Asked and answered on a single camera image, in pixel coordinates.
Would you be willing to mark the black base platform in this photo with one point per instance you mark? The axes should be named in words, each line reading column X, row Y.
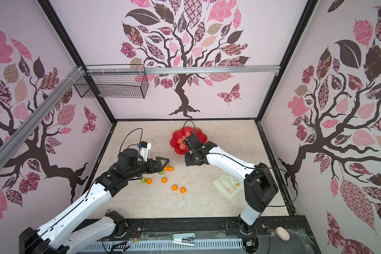
column 262, row 240

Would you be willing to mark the black wire basket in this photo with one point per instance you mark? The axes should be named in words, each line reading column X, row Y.
column 113, row 81

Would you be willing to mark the purple fake grape bunch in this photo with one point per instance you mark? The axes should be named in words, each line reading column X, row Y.
column 196, row 130

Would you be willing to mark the aluminium rail bar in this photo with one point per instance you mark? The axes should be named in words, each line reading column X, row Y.
column 16, row 140
column 185, row 70

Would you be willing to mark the aluminium rail bar back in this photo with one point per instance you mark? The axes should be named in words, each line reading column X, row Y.
column 185, row 70

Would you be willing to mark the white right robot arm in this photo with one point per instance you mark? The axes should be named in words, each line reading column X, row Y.
column 259, row 185

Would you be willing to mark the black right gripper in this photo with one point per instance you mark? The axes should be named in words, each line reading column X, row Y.
column 188, row 161

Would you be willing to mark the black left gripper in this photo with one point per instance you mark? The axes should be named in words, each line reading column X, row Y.
column 159, row 168

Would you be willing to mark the green white food pouch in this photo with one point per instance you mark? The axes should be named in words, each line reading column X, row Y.
column 228, row 185

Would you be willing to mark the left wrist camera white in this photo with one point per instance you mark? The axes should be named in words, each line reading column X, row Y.
column 144, row 148

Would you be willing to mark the white slotted cable duct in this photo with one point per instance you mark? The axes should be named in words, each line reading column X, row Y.
column 204, row 246

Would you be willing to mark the orange fake fruit cluster top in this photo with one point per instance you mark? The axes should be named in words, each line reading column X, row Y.
column 168, row 168

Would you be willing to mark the red flower fruit bowl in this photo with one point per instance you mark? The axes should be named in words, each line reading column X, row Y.
column 178, row 137

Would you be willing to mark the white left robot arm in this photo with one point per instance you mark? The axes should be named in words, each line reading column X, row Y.
column 61, row 236

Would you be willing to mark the aluminium rail bar left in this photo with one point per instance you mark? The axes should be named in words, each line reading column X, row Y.
column 16, row 140

